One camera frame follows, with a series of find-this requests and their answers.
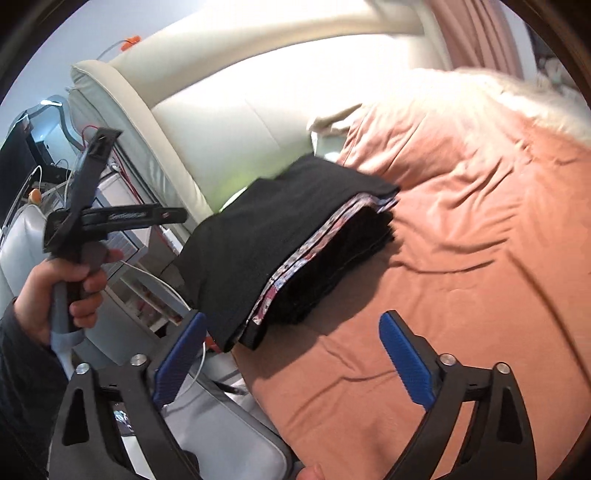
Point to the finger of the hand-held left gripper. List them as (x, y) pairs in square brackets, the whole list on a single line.
[(99, 152), (138, 216)]

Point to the person's left forearm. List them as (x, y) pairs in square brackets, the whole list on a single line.
[(23, 397)]

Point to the smartphone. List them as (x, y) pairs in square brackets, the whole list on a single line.
[(122, 416)]

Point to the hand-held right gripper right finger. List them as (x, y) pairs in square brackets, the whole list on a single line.
[(406, 360)]

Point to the light grey leather chair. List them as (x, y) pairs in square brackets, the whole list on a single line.
[(240, 438)]

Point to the orange clip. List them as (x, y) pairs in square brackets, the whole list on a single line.
[(130, 41)]

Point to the person's right hand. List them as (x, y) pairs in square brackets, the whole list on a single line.
[(311, 473)]

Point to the cream padded headboard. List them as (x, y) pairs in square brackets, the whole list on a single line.
[(231, 115)]

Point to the black pants with white print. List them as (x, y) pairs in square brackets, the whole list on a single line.
[(258, 240)]

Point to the orange duvet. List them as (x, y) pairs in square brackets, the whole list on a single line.
[(461, 300)]

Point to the person's left hand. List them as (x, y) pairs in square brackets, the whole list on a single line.
[(34, 300)]

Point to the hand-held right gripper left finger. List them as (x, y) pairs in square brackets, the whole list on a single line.
[(180, 355)]

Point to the patterned bear print pants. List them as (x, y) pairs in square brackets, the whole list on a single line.
[(270, 290)]

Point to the white bedside table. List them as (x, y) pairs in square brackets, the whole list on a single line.
[(129, 240)]

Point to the silver framed mirror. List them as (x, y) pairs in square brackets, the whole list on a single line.
[(23, 157)]

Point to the stack of folded black pants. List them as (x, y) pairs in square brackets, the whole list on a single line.
[(332, 272)]

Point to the cream pillow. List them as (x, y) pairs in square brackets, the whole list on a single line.
[(328, 121)]

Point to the pink curtain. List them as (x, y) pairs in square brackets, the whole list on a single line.
[(475, 32)]

